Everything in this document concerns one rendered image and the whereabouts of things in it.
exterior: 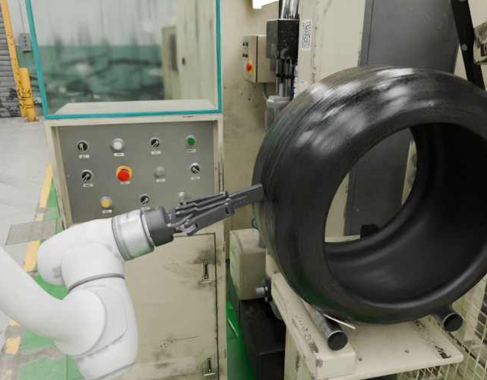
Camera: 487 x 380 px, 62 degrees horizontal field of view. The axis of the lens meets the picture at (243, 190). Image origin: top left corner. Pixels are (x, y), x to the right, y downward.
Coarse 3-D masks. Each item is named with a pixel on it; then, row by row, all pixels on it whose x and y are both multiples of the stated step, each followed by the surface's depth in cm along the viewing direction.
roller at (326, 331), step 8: (304, 304) 99; (312, 312) 94; (320, 320) 91; (328, 320) 89; (320, 328) 90; (328, 328) 88; (336, 328) 87; (328, 336) 86; (336, 336) 85; (344, 336) 86; (328, 344) 86; (336, 344) 86; (344, 344) 86
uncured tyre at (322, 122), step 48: (336, 96) 75; (384, 96) 71; (432, 96) 71; (480, 96) 75; (288, 144) 78; (336, 144) 71; (432, 144) 105; (480, 144) 93; (288, 192) 75; (432, 192) 109; (480, 192) 97; (288, 240) 77; (384, 240) 112; (432, 240) 107; (480, 240) 95; (336, 288) 80; (384, 288) 103; (432, 288) 97
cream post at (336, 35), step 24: (312, 0) 100; (336, 0) 98; (360, 0) 100; (312, 24) 101; (336, 24) 100; (360, 24) 102; (312, 48) 103; (336, 48) 102; (360, 48) 104; (312, 72) 104; (336, 192) 116; (336, 216) 119; (288, 336) 143; (288, 360) 145
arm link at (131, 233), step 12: (120, 216) 78; (132, 216) 77; (144, 216) 79; (120, 228) 76; (132, 228) 76; (144, 228) 77; (120, 240) 75; (132, 240) 76; (144, 240) 76; (132, 252) 77; (144, 252) 78
